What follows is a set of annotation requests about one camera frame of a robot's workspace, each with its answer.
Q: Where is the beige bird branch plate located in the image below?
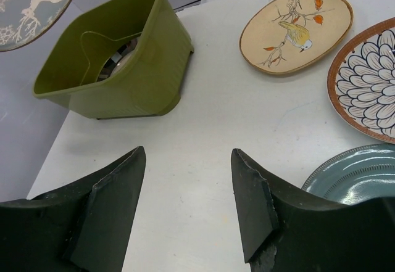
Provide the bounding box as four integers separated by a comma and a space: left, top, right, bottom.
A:
239, 0, 354, 75

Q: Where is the light blue ceramic plate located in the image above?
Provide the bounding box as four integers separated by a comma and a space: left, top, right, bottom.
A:
302, 144, 394, 205

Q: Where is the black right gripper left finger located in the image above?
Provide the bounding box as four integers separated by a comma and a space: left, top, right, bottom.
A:
1, 147, 146, 271

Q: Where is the olive green plastic bin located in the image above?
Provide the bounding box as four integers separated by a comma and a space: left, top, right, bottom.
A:
33, 0, 194, 119

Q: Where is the brown rimmed petal pattern bowl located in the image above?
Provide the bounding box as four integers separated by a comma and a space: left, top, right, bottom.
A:
326, 18, 394, 144

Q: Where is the grey reindeer snowflake plate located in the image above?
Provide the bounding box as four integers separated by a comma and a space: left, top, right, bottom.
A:
1, 0, 72, 52

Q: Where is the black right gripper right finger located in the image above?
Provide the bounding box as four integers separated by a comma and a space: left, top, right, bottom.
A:
231, 149, 394, 271

